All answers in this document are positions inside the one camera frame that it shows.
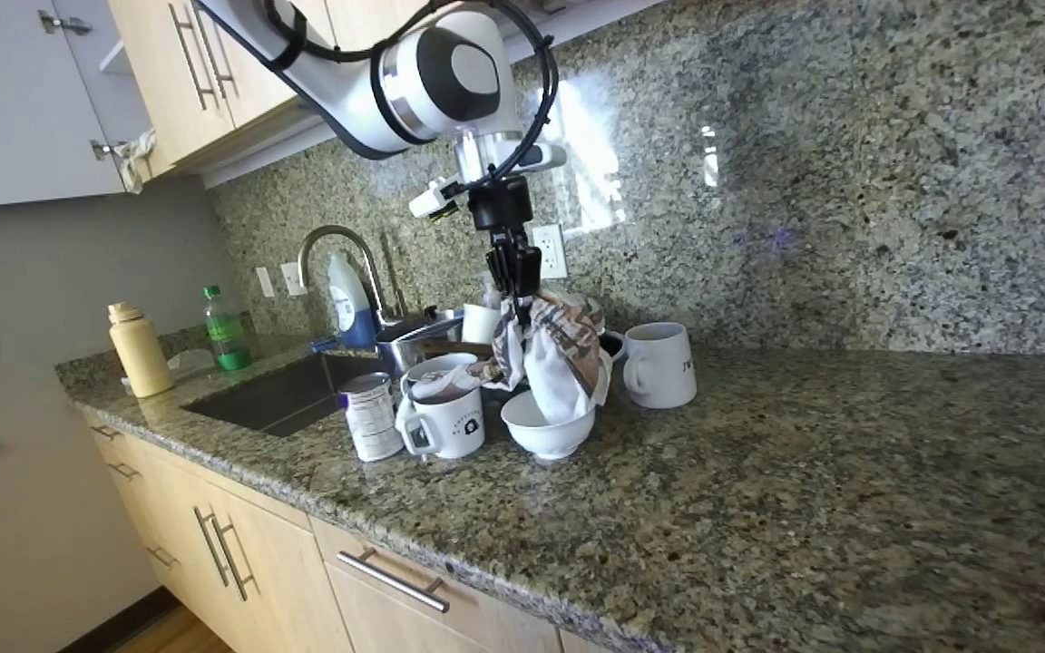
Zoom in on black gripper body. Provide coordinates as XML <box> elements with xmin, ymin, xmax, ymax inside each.
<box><xmin>470</xmin><ymin>173</ymin><xmax>536</xmax><ymax>251</ymax></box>

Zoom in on patterned white towel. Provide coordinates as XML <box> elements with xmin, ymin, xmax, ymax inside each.
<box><xmin>492</xmin><ymin>287</ymin><xmax>617</xmax><ymax>427</ymax></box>

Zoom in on white bowl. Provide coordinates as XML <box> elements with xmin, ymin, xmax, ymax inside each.
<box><xmin>496</xmin><ymin>387</ymin><xmax>601</xmax><ymax>470</ymax></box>

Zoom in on small white cup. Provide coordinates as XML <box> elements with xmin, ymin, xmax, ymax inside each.
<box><xmin>461</xmin><ymin>303</ymin><xmax>507</xmax><ymax>349</ymax></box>

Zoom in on blue and white cloth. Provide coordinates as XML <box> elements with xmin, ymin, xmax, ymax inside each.
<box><xmin>492</xmin><ymin>316</ymin><xmax>536</xmax><ymax>391</ymax></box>

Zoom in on white mug with dark rim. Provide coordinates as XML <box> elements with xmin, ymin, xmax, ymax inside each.
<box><xmin>401</xmin><ymin>349</ymin><xmax>486</xmax><ymax>404</ymax></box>

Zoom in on white and blue soap bottle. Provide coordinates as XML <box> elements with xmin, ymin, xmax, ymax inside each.
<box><xmin>324</xmin><ymin>246</ymin><xmax>384</xmax><ymax>351</ymax></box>

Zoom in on white mug with logo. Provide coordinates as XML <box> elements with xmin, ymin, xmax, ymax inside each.
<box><xmin>394</xmin><ymin>379</ymin><xmax>492</xmax><ymax>464</ymax></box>

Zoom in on large plain white mug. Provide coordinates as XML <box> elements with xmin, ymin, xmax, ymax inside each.
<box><xmin>617</xmin><ymin>321</ymin><xmax>700</xmax><ymax>415</ymax></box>

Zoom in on arched metal faucet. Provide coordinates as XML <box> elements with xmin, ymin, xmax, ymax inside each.
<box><xmin>298</xmin><ymin>227</ymin><xmax>396</xmax><ymax>339</ymax></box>

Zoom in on tin can with label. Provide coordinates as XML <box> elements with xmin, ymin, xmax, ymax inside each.
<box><xmin>340</xmin><ymin>371</ymin><xmax>408</xmax><ymax>464</ymax></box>

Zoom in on stainless steel sink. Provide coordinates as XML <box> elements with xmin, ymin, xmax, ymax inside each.
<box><xmin>180</xmin><ymin>349</ymin><xmax>388</xmax><ymax>441</ymax></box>

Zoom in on green plastic bottle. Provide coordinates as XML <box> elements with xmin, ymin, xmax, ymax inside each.
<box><xmin>201</xmin><ymin>282</ymin><xmax>258</xmax><ymax>379</ymax></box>

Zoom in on light wood lower cabinets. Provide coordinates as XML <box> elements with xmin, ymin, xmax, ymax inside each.
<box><xmin>77</xmin><ymin>404</ymin><xmax>626</xmax><ymax>653</ymax></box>

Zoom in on yellow bottle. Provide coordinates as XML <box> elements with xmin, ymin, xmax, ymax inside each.
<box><xmin>106</xmin><ymin>303</ymin><xmax>174</xmax><ymax>404</ymax></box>

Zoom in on metal cabinet hinge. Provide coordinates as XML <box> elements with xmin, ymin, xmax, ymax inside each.
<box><xmin>36</xmin><ymin>8</ymin><xmax>97</xmax><ymax>37</ymax></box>
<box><xmin>86</xmin><ymin>127</ymin><xmax>165</xmax><ymax>195</ymax></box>

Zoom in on white wall outlet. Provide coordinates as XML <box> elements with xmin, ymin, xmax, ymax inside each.
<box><xmin>534</xmin><ymin>227</ymin><xmax>573</xmax><ymax>282</ymax></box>

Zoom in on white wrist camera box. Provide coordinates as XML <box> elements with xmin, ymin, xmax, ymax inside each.
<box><xmin>408</xmin><ymin>178</ymin><xmax>470</xmax><ymax>227</ymax></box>

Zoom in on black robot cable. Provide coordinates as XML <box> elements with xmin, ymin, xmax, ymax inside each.
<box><xmin>261</xmin><ymin>0</ymin><xmax>564</xmax><ymax>186</ymax></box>

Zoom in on metal upper cabinet handle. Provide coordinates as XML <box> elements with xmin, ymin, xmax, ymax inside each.
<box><xmin>165</xmin><ymin>0</ymin><xmax>216</xmax><ymax>118</ymax></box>
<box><xmin>197</xmin><ymin>0</ymin><xmax>242</xmax><ymax>107</ymax></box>

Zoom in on vertical metal cabinet handle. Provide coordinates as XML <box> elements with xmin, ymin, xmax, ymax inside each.
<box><xmin>193</xmin><ymin>506</ymin><xmax>233</xmax><ymax>593</ymax></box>
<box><xmin>210</xmin><ymin>512</ymin><xmax>261</xmax><ymax>605</ymax></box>

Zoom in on white wall cabinet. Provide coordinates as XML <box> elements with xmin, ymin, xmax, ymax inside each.
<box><xmin>0</xmin><ymin>0</ymin><xmax>159</xmax><ymax>218</ymax></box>

